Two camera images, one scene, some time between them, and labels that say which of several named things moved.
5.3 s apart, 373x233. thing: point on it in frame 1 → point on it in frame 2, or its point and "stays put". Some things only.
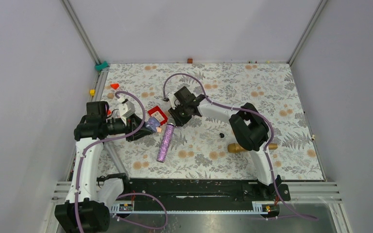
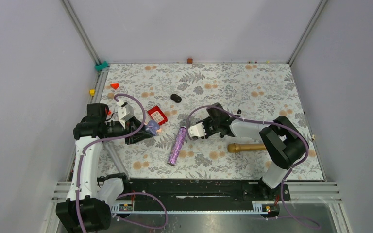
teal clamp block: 99,67 stays put
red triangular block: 115,86 stays put
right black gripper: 173,111 → 205,122
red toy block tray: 157,112 stays put
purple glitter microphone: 165,142 → 177,147
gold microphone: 235,147 stays put
